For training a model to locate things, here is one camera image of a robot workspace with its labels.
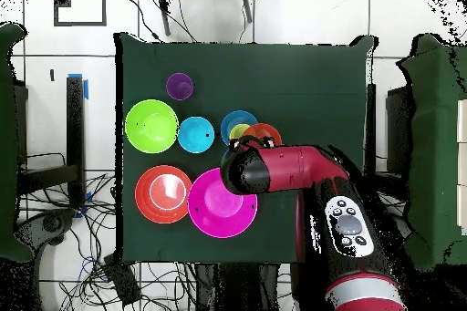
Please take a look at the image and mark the yellow plastic cup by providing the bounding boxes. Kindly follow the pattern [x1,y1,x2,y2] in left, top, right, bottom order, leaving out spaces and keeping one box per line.
[228,123,252,141]

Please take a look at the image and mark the black metal stand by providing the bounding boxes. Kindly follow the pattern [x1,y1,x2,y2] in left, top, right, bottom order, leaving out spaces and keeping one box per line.
[16,74,87,212]

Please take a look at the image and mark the large red-orange bowl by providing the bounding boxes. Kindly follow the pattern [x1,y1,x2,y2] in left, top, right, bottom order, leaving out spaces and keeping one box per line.
[134,164,193,225]

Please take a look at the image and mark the dark green table cloth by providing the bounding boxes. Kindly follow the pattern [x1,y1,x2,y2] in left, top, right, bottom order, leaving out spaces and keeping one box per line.
[113,31,379,266]

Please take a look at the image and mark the small orange bowl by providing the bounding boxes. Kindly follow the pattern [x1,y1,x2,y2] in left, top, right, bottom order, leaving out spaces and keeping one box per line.
[241,122,284,147]

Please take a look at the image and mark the large lime green bowl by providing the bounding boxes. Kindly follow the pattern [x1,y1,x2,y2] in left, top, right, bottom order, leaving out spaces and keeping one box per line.
[124,98,181,154]

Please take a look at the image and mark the purple plastic cup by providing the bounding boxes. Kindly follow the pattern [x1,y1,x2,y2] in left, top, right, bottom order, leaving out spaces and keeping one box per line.
[165,72,195,101]

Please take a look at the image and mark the small cyan bowl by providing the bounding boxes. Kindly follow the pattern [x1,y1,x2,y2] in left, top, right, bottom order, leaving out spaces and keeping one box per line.
[177,116,216,154]

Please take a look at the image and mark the green covered side table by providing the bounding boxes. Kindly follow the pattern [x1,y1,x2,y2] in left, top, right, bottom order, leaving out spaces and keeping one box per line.
[395,32,467,272]
[0,21,36,264]

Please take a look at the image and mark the blue tape strip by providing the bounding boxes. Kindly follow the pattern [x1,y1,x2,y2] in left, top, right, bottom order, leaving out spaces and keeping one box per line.
[67,73,89,100]

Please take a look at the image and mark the grey chair base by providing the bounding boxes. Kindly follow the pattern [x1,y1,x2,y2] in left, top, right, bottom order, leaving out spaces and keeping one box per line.
[14,208,78,250]

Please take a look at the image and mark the medium blue bowl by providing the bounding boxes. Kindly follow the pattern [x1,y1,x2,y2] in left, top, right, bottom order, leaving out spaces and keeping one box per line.
[219,109,259,147]

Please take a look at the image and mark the tangle of floor cables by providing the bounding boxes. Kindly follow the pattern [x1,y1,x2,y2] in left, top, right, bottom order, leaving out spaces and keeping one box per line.
[17,171,198,311]

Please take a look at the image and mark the black power strip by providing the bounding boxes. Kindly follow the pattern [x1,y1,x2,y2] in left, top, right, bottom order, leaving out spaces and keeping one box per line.
[103,254,142,306]

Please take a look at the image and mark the black floor cable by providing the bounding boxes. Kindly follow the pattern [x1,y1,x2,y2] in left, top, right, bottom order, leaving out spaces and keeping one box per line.
[121,0,162,42]

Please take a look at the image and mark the large pink bowl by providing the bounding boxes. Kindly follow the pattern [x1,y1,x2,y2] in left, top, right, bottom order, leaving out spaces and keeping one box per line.
[187,167,259,239]

